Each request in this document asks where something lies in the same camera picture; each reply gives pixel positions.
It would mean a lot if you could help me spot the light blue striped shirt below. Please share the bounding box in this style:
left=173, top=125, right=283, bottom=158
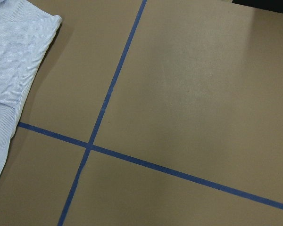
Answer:
left=0, top=0, right=62, bottom=176

